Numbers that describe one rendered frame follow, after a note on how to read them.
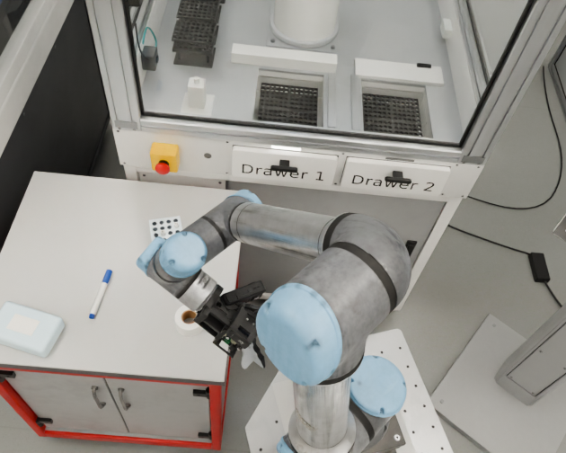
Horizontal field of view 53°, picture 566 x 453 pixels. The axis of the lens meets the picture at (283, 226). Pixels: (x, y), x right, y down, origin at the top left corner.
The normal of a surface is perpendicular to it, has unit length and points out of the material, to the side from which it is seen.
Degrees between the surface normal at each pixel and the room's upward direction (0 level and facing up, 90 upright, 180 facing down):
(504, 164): 0
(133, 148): 90
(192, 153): 90
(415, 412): 0
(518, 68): 90
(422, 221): 90
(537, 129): 0
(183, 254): 26
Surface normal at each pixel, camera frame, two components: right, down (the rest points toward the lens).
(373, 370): 0.19, -0.61
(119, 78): -0.05, 0.81
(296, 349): -0.70, 0.46
